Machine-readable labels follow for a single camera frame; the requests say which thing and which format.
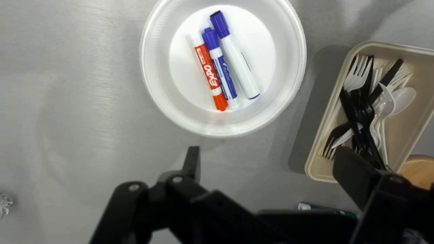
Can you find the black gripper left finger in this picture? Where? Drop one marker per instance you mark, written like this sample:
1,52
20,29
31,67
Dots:
177,203

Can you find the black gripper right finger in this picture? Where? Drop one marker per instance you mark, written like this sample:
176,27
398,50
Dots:
393,207

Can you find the red marker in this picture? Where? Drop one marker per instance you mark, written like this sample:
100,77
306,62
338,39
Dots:
212,78

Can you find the blue marker white barrel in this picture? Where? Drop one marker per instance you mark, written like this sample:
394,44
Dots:
235,56

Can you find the blue marker dark label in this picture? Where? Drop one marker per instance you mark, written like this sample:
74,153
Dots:
216,54

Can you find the white round plate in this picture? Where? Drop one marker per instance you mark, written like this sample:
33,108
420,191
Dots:
273,43

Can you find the black plastic fork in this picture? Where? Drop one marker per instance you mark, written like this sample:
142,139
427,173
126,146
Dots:
356,101

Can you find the white plastic fork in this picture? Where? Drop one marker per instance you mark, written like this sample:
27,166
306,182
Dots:
394,100

